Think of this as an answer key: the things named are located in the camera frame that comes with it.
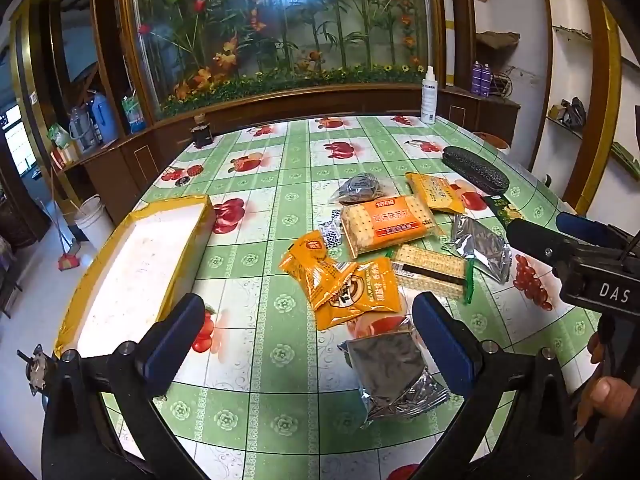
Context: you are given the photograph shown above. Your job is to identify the white plastic bucket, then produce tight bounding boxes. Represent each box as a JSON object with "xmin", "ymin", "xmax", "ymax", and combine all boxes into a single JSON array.
[{"xmin": 74, "ymin": 195, "xmax": 115, "ymax": 251}]

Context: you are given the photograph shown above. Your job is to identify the small dark jar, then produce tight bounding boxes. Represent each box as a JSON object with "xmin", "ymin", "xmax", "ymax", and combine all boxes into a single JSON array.
[{"xmin": 191, "ymin": 116, "xmax": 215, "ymax": 149}]

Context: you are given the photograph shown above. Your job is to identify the dark green snack packet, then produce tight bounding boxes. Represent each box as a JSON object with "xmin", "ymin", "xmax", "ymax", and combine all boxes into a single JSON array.
[{"xmin": 482, "ymin": 194, "xmax": 526, "ymax": 226}]

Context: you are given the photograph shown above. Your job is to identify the wooden cabinet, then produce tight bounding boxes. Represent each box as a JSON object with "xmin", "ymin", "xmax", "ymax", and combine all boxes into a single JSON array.
[{"xmin": 10, "ymin": 0, "xmax": 521, "ymax": 226}]

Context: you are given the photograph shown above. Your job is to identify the small orange snack packet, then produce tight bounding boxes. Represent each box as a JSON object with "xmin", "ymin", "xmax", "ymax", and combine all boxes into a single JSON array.
[{"xmin": 278, "ymin": 230, "xmax": 346, "ymax": 311}]

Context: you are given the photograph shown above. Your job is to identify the wire basket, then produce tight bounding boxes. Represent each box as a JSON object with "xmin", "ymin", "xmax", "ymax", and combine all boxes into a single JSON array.
[{"xmin": 491, "ymin": 72, "xmax": 515, "ymax": 98}]

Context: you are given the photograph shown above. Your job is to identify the blue thermos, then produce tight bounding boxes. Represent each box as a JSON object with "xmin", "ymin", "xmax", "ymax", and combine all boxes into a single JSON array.
[{"xmin": 86, "ymin": 90, "xmax": 119, "ymax": 147}]

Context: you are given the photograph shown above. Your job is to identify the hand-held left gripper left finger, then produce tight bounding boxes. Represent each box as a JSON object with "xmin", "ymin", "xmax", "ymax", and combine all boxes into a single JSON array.
[{"xmin": 41, "ymin": 292, "xmax": 211, "ymax": 480}]

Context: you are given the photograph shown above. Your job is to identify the dark silver foil packet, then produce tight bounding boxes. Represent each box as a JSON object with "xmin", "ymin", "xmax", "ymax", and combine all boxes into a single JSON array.
[{"xmin": 338, "ymin": 329, "xmax": 451, "ymax": 423}]

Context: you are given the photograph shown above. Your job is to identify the brown rock ornament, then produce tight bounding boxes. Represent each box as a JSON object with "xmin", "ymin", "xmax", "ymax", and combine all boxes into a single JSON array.
[{"xmin": 475, "ymin": 30, "xmax": 521, "ymax": 51}]

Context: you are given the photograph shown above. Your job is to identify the black glasses case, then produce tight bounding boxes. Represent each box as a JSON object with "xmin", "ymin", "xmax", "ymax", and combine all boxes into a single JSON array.
[{"xmin": 442, "ymin": 146, "xmax": 511, "ymax": 195}]

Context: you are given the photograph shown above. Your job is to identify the yellow snack packet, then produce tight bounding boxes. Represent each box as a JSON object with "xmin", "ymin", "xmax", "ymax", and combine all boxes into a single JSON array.
[{"xmin": 404, "ymin": 172, "xmax": 466, "ymax": 215}]

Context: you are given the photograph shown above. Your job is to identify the large orange cracker packet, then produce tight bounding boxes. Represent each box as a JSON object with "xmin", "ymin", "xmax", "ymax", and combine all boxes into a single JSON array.
[{"xmin": 340, "ymin": 194, "xmax": 443, "ymax": 260}]

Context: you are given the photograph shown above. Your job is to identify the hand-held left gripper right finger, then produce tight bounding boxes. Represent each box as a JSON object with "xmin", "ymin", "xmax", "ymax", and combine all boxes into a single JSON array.
[{"xmin": 411, "ymin": 291, "xmax": 583, "ymax": 480}]

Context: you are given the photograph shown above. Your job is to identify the grey thermos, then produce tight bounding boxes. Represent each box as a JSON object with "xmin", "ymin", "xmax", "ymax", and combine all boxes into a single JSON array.
[{"xmin": 68, "ymin": 106, "xmax": 98, "ymax": 153}]

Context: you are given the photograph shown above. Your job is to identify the orange packet round brown logo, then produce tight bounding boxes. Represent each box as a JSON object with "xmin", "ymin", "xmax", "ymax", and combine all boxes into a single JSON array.
[{"xmin": 312, "ymin": 256, "xmax": 405, "ymax": 332}]

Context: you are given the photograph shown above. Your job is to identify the white foam box yellow tape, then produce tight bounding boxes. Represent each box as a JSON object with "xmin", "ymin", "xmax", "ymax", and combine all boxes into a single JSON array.
[{"xmin": 54, "ymin": 195, "xmax": 216, "ymax": 361}]

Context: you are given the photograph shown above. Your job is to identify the white spray bottle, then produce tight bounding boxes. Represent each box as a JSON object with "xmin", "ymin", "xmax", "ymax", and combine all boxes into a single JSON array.
[{"xmin": 420, "ymin": 65, "xmax": 439, "ymax": 125}]

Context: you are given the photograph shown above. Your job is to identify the small white candy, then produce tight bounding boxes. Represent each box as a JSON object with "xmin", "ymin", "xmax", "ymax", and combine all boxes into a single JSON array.
[{"xmin": 316, "ymin": 212, "xmax": 342, "ymax": 250}]

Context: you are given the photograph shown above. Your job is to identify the window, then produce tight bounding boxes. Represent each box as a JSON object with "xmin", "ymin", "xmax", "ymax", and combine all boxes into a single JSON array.
[{"xmin": 0, "ymin": 104, "xmax": 32, "ymax": 177}]

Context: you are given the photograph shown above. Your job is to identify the red broom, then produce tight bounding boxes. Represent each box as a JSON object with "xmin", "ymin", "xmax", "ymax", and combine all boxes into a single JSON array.
[{"xmin": 50, "ymin": 167, "xmax": 86, "ymax": 272}]

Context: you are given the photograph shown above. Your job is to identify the person's right hand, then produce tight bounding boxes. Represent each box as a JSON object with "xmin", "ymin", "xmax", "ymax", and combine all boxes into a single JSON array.
[{"xmin": 575, "ymin": 332, "xmax": 640, "ymax": 433}]

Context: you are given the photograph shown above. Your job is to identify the orange box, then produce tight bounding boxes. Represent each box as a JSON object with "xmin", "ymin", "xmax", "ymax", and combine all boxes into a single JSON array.
[{"xmin": 50, "ymin": 142, "xmax": 81, "ymax": 168}]

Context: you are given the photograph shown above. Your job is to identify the green fruit print tablecloth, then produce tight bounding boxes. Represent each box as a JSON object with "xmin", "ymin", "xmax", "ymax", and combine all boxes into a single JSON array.
[{"xmin": 100, "ymin": 114, "xmax": 608, "ymax": 480}]

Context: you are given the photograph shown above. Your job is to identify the glass flower display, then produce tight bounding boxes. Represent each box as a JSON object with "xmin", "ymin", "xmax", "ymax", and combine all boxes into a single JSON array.
[{"xmin": 117, "ymin": 0, "xmax": 443, "ymax": 121}]

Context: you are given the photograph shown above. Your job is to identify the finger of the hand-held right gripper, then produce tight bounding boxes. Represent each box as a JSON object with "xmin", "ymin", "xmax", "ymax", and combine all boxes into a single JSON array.
[
  {"xmin": 506, "ymin": 217, "xmax": 577, "ymax": 267},
  {"xmin": 556, "ymin": 211, "xmax": 632, "ymax": 249}
]

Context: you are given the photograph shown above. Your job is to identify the clear packet of dark seeds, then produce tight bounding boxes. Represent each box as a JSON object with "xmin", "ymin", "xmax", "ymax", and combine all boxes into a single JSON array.
[{"xmin": 328, "ymin": 172, "xmax": 388, "ymax": 206}]

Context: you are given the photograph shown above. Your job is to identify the green white bag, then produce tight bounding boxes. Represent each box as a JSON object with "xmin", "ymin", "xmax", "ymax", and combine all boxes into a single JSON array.
[{"xmin": 47, "ymin": 124, "xmax": 72, "ymax": 150}]

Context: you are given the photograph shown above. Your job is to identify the clear cracker packet green ends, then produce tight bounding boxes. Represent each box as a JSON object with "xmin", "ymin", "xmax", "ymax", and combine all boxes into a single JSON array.
[{"xmin": 390, "ymin": 244, "xmax": 476, "ymax": 305}]

